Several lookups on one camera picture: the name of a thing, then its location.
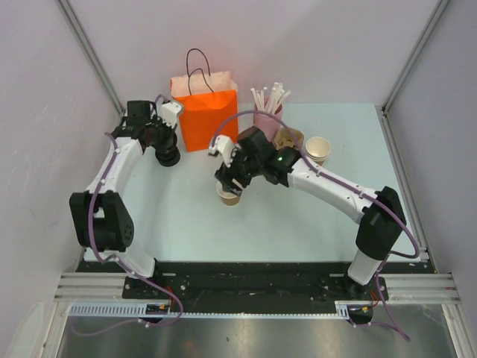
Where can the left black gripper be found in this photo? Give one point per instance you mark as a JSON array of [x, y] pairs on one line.
[[171, 133]]

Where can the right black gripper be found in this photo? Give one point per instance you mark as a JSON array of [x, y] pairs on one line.
[[226, 174]]

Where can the brown paper coffee cup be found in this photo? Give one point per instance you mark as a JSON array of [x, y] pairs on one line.
[[227, 198]]

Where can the brown pulp cup carrier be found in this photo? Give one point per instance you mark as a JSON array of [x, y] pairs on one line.
[[291, 137]]

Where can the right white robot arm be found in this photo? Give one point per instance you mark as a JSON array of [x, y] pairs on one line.
[[378, 214]]

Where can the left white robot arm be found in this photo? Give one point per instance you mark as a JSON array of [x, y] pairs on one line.
[[103, 225]]

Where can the stack of black lids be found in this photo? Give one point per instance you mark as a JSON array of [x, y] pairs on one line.
[[168, 158]]

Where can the orange paper bag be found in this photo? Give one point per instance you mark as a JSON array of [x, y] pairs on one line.
[[209, 99]]

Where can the pink straw holder cup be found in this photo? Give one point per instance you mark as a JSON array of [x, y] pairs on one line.
[[267, 125]]

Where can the white wrapped straws bundle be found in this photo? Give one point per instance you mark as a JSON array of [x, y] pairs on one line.
[[270, 100]]

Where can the stack of brown paper cups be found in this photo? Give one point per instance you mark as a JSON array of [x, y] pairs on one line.
[[318, 149]]

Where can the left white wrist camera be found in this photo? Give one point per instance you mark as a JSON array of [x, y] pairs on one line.
[[170, 112]]

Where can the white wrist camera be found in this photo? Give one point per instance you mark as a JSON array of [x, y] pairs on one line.
[[170, 112], [222, 146]]

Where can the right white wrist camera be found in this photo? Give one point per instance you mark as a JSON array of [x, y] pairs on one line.
[[222, 146]]

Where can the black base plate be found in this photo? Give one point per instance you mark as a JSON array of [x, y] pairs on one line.
[[324, 281]]

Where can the white cable duct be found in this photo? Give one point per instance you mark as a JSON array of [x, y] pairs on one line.
[[328, 310]]

